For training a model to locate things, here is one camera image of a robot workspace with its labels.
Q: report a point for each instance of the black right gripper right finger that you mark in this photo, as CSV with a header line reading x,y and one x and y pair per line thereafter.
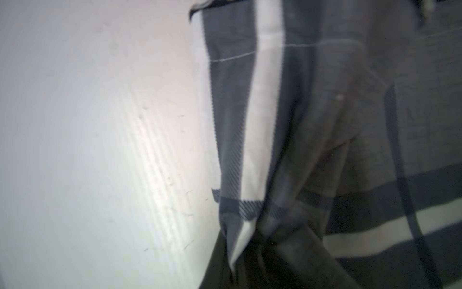
x,y
293,257

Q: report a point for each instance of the grey plaid pillowcase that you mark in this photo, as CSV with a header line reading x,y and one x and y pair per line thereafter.
x,y
347,114

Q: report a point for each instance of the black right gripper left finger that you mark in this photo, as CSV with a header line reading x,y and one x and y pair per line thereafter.
x,y
218,273

